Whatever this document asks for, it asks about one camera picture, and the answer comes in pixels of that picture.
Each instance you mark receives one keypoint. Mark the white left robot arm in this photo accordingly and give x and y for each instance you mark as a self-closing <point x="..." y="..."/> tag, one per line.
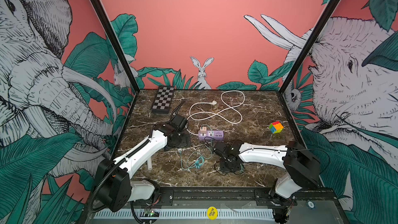
<point x="113" y="187"/>

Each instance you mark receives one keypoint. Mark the black white chessboard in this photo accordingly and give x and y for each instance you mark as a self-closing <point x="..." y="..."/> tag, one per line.
<point x="163" y="100"/>

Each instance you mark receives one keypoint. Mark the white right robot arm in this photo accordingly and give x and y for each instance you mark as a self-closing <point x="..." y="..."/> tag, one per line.
<point x="302" y="166"/>

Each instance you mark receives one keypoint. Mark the white ribbed cable duct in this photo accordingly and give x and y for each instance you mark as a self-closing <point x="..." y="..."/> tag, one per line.
<point x="198" y="213"/>

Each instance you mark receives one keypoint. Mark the black left frame post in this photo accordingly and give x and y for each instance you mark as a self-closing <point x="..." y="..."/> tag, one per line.
<point x="110" y="33"/>

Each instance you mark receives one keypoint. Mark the black frame post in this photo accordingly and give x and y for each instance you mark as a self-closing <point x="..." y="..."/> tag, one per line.
<point x="317" y="30"/>
<point x="110" y="33"/>

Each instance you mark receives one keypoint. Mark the colourful puzzle cube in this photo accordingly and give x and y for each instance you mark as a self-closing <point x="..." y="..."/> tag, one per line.
<point x="276" y="127"/>

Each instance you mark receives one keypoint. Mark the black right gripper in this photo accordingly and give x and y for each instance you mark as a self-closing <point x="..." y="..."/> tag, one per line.
<point x="222" y="168"/>

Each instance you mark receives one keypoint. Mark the black right frame post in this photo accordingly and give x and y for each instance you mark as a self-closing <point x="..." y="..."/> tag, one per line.
<point x="317" y="30"/>

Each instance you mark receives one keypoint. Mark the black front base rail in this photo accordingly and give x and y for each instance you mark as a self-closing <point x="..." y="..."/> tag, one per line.
<point x="167" y="196"/>

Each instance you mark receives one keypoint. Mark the purple power strip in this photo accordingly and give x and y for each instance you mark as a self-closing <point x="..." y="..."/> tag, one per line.
<point x="211" y="135"/>

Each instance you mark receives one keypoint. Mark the pale pink electric toothbrush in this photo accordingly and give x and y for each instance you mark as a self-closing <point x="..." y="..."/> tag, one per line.
<point x="149" y="164"/>

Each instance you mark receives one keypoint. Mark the yellow round sticker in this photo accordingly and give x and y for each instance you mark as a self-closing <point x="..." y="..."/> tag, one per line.
<point x="212" y="213"/>

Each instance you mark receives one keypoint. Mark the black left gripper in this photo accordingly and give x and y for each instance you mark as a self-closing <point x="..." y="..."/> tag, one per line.
<point x="185" y="142"/>

